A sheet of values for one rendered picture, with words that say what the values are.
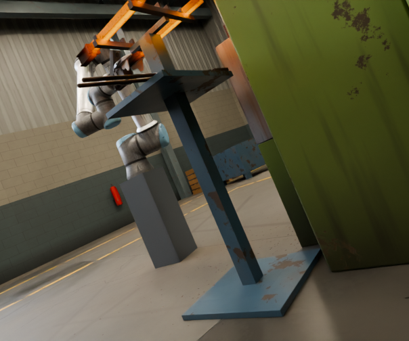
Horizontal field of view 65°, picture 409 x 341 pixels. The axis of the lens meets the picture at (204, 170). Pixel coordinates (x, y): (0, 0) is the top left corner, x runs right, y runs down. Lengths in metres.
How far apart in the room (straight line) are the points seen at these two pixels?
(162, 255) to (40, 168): 6.42
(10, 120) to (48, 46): 2.33
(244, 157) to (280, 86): 5.39
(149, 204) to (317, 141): 1.29
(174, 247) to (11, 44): 8.06
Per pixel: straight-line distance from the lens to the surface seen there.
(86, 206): 8.31
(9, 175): 8.15
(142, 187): 2.04
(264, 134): 1.34
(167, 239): 2.04
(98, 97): 1.63
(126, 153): 2.11
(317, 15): 0.99
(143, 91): 1.01
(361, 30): 0.96
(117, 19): 1.19
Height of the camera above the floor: 0.45
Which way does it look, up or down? level
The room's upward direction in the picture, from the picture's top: 23 degrees counter-clockwise
